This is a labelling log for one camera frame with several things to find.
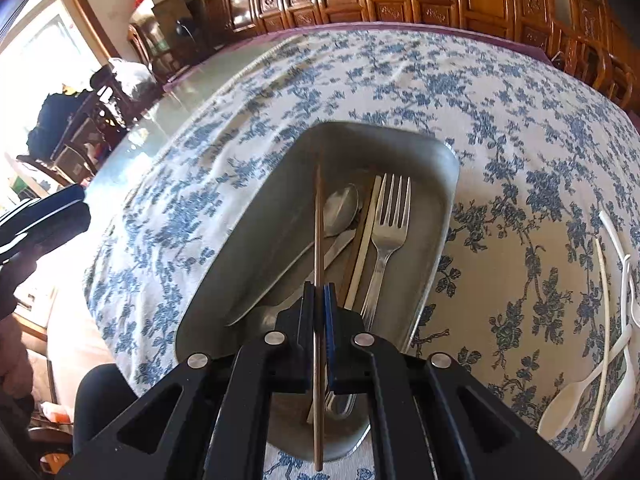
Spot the person's leg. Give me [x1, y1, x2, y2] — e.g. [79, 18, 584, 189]
[74, 364, 142, 461]

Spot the carved wooden chair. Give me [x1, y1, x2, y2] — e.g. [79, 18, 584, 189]
[16, 72, 147, 187]

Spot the slim white plastic spoon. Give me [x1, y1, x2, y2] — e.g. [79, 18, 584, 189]
[599, 254, 637, 437]

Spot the black cloth bundle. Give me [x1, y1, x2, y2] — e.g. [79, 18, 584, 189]
[26, 89, 97, 157]

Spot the grey metal tray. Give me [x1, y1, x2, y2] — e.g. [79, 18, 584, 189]
[175, 121, 461, 463]

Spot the cream chopstick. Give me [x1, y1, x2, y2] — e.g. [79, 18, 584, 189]
[581, 236, 614, 452]
[344, 175, 384, 311]

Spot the white plastic bag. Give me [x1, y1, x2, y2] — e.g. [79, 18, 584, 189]
[107, 57, 157, 97]

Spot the black desk fan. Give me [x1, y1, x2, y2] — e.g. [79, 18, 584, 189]
[174, 16, 202, 53]

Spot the metal table knife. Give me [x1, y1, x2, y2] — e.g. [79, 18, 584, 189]
[225, 230, 357, 327]

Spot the slim wooden chair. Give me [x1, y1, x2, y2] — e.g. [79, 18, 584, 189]
[127, 21, 177, 87]

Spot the carved wooden armchair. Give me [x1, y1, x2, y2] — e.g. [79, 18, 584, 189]
[554, 0, 640, 112]

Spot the tall brown cardboard box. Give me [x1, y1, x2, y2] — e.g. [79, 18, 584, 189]
[151, 0, 195, 38]

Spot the wooden framed balcony door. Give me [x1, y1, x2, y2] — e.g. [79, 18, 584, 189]
[0, 0, 121, 211]

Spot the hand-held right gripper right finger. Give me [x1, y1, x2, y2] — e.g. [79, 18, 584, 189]
[322, 284, 583, 480]

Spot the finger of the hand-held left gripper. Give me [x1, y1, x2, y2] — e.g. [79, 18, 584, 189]
[0, 184, 87, 228]
[0, 202, 93, 263]

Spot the large white plastic spoon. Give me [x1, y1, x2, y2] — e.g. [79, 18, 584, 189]
[538, 325, 633, 437]

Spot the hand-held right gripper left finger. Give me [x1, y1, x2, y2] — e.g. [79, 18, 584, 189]
[57, 282, 318, 480]

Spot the blue floral tablecloth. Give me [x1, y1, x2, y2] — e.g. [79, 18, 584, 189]
[82, 27, 640, 480]

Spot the metal fork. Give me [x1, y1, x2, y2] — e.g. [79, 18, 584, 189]
[360, 173, 412, 332]

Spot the brown wooden chopstick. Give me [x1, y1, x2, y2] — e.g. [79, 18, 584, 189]
[314, 164, 325, 472]
[337, 240, 359, 307]

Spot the person's left forearm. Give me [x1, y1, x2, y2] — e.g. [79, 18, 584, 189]
[0, 310, 37, 398]

